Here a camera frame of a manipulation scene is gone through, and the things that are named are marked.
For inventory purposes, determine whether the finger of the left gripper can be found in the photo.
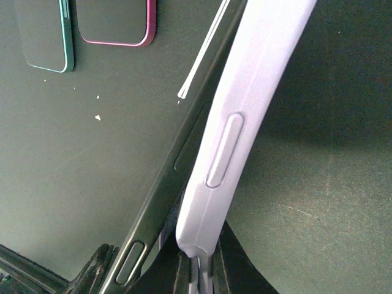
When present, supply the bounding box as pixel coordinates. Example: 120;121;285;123
66;244;119;294

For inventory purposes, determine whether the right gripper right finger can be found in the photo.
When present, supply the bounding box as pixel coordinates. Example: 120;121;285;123
213;222;278;294

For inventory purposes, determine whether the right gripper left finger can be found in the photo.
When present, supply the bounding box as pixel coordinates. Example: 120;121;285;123
128;235;190;294

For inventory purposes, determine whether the magenta bare phone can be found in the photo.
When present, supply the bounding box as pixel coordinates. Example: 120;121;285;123
75;0;157;47

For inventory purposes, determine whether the teal bare phone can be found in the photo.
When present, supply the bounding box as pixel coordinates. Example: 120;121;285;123
14;0;74;73

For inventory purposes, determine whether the black table mat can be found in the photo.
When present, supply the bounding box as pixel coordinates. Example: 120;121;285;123
1;1;391;293

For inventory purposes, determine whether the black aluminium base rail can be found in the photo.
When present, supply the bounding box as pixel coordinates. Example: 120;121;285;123
1;245;70;293

